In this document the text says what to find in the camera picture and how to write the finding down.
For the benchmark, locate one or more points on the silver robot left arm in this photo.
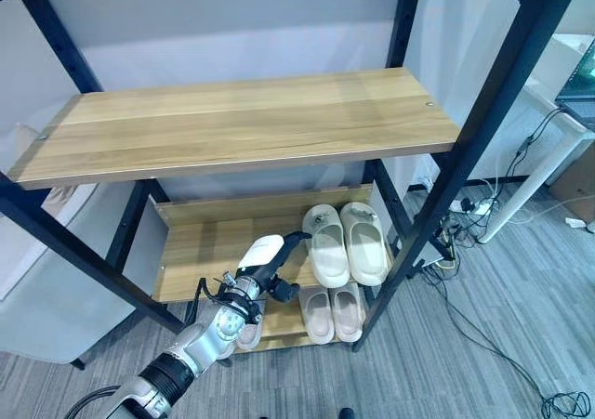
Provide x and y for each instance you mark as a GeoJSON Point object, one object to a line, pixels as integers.
{"type": "Point", "coordinates": [209, 337]}

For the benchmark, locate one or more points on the small low wooden shelf board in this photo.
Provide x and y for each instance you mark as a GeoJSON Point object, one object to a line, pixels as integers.
{"type": "Point", "coordinates": [283, 321]}

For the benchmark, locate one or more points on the cardboard box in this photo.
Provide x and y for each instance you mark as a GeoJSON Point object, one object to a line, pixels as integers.
{"type": "Point", "coordinates": [576, 189]}

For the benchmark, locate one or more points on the white power strip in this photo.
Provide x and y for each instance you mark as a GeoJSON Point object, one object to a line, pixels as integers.
{"type": "Point", "coordinates": [476, 206]}

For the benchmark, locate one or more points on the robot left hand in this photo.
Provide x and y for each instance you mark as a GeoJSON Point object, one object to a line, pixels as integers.
{"type": "Point", "coordinates": [262, 252]}

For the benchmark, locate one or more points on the dark laptop computer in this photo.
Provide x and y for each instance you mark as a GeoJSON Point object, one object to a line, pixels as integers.
{"type": "Point", "coordinates": [578, 98]}

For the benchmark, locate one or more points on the black metal rack frame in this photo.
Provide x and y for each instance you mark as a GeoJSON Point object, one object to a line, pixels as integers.
{"type": "Point", "coordinates": [453, 159]}

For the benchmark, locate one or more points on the wooden shelf board with backstop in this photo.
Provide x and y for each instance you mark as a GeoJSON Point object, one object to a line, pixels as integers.
{"type": "Point", "coordinates": [218, 247]}

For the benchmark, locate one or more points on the white desk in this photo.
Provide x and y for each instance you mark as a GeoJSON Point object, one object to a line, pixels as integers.
{"type": "Point", "coordinates": [544, 159]}

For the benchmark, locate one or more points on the cream slipper with charm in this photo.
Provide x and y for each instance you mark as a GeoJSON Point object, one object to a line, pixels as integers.
{"type": "Point", "coordinates": [327, 252]}
{"type": "Point", "coordinates": [367, 247]}

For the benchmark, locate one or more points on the beige pink slipper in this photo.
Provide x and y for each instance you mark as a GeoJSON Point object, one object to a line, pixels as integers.
{"type": "Point", "coordinates": [318, 317]}
{"type": "Point", "coordinates": [347, 312]}

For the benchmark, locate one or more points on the large wooden shelf board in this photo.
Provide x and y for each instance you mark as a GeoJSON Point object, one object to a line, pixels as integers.
{"type": "Point", "coordinates": [241, 126]}

